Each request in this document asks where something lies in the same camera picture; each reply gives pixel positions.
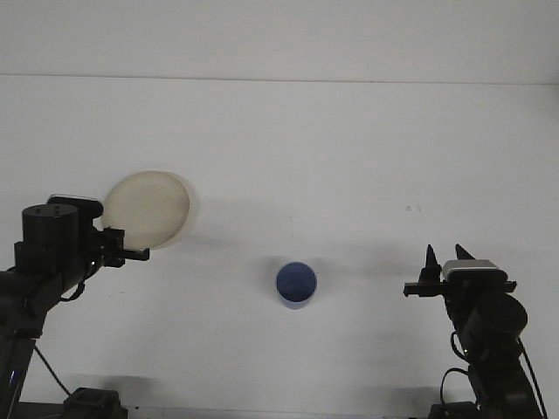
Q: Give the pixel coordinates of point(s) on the pale blue cup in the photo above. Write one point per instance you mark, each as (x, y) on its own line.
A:
(296, 283)

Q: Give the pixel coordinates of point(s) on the pale round plate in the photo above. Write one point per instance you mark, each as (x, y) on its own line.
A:
(148, 209)

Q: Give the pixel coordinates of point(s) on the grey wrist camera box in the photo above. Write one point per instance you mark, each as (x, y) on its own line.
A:
(471, 268)
(83, 207)

